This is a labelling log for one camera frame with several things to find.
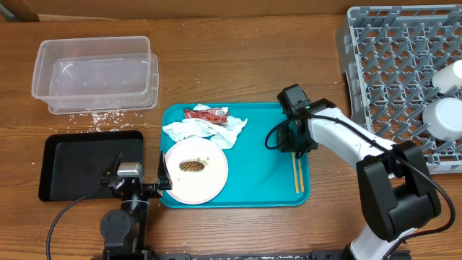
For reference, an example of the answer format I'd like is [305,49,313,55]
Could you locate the grey dishwasher rack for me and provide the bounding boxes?
[336,4,461,174]

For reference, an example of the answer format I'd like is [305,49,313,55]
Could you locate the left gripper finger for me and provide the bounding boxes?
[157,151,173,190]
[104,152,123,177]

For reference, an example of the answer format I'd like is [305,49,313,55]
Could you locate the wooden chopstick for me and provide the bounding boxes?
[297,158,305,192]
[291,152,300,194]

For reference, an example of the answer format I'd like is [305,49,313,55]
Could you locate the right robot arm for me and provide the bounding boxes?
[271,84,441,259]

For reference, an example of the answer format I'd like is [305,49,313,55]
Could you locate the brown food scrap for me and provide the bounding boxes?
[178,157,208,172]

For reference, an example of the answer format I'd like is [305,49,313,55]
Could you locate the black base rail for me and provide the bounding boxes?
[97,250,354,260]

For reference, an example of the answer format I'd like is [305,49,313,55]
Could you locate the grey shallow bowl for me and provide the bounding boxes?
[422,97,461,141]

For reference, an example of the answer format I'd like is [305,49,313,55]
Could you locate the white cup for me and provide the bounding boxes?
[432,60,462,94]

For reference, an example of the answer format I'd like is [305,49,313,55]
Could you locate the teal serving tray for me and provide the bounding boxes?
[160,102,311,209]

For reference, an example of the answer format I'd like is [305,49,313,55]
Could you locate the black plastic tray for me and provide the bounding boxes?
[38,130,144,202]

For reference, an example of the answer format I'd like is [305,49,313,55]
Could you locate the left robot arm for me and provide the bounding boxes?
[100,152,173,260]

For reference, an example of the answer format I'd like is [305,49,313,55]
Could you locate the large white plate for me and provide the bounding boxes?
[165,137,229,205]

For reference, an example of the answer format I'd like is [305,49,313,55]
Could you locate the crumpled white tissue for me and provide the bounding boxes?
[162,104,248,150]

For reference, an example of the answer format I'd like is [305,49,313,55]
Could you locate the clear plastic bin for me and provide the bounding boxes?
[31,36,160,115]

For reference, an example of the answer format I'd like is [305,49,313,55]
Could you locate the red snack wrapper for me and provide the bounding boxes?
[183,108,229,124]

